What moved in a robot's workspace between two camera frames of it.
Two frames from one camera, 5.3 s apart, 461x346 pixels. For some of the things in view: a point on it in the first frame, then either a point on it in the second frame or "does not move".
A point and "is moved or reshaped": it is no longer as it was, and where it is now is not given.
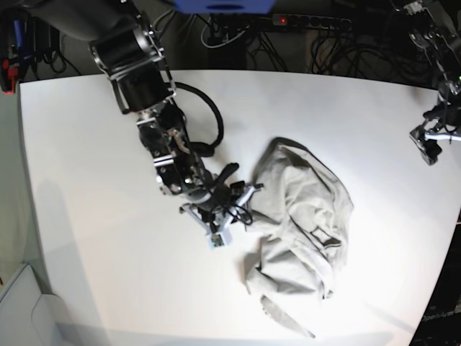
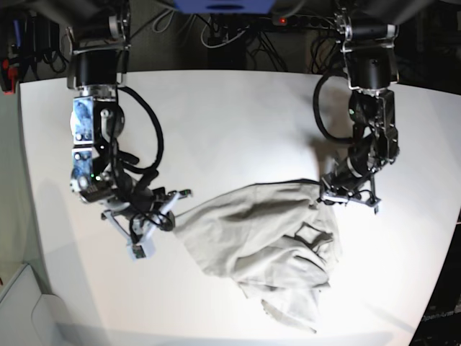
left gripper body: (220, 205) to (145, 207)
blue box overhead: (225, 6) does not move
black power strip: (311, 21) does not move
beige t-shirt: (305, 218) is moved or reshaped
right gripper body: (447, 126) to (351, 182)
